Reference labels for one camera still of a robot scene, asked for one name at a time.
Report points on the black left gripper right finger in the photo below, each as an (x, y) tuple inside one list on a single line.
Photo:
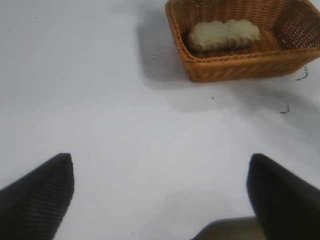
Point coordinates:
[(282, 200)]

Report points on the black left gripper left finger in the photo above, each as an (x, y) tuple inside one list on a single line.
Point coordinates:
[(35, 197)]

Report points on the long striped bread loaf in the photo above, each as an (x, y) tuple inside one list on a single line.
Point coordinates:
[(222, 35)]

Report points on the brown woven wicker basket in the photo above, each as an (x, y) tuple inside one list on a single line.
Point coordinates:
[(240, 67)]

